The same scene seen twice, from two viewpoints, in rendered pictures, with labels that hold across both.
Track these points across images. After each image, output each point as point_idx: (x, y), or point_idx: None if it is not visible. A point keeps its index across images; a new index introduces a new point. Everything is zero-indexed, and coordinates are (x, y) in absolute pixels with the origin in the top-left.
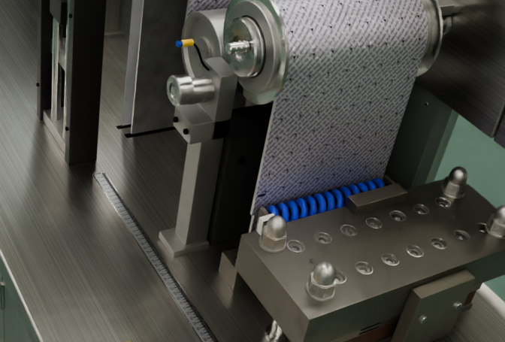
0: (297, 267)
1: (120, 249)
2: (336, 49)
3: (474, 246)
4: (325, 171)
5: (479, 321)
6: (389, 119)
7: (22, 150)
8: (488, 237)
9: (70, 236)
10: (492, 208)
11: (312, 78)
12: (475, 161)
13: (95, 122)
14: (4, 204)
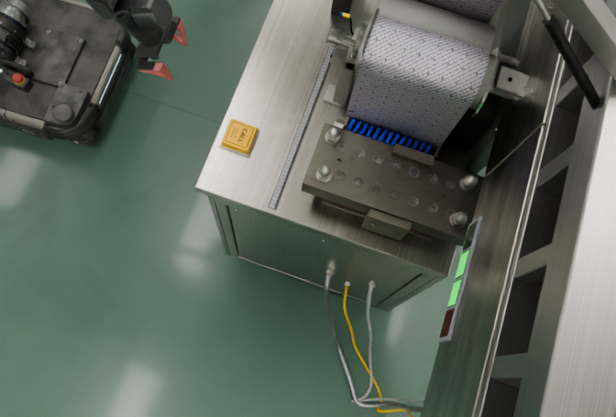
0: (328, 158)
1: (305, 79)
2: (398, 76)
3: (429, 217)
4: (394, 123)
5: (426, 248)
6: (442, 124)
7: None
8: (445, 220)
9: (291, 56)
10: (474, 209)
11: (379, 81)
12: None
13: (348, 1)
14: (280, 16)
